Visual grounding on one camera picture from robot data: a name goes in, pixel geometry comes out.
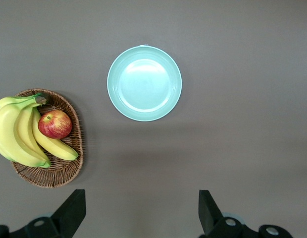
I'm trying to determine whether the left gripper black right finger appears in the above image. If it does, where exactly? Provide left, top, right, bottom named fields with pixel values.
left=198, top=189, right=255, bottom=238

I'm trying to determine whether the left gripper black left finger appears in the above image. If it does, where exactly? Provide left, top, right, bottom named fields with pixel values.
left=21, top=189, right=86, bottom=238

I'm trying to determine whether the mint green round plate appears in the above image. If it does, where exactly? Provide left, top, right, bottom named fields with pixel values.
left=106, top=45, right=183, bottom=122

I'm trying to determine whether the brown wicker basket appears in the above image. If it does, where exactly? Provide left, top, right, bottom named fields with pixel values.
left=9, top=88, right=84, bottom=189

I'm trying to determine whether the red apple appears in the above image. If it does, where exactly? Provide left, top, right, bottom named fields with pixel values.
left=38, top=110, right=73, bottom=139

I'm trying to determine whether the yellow banana bunch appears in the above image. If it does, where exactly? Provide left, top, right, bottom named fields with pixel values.
left=0, top=93, right=79, bottom=169

